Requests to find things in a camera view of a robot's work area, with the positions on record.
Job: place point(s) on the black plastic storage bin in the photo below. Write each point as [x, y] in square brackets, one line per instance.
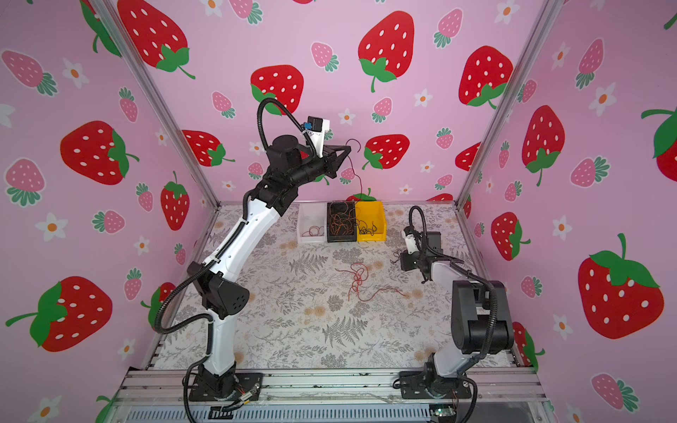
[341, 222]

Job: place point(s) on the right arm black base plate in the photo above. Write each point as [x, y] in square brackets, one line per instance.
[421, 385]

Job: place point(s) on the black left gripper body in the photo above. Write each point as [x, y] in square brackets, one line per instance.
[309, 170]

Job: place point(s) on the yellow plastic storage bin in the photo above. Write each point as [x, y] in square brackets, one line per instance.
[371, 221]

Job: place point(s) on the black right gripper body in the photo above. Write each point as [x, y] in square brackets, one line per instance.
[412, 261]

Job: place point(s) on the aluminium corner post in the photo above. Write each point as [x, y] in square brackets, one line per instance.
[533, 45]
[114, 25]

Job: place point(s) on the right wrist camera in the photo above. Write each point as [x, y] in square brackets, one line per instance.
[410, 235]

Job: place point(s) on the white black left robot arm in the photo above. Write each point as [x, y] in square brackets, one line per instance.
[293, 162]

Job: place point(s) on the aluminium right corner post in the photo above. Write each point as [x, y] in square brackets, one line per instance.
[533, 45]

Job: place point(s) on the white translucent storage bin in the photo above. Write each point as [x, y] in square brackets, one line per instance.
[311, 223]

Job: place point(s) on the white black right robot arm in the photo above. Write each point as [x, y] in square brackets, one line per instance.
[480, 315]

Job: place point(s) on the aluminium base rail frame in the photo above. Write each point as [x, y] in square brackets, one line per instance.
[336, 395]

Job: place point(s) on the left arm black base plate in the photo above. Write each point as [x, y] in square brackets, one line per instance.
[228, 387]

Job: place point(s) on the aluminium left corner post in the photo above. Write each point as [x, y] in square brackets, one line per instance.
[114, 25]

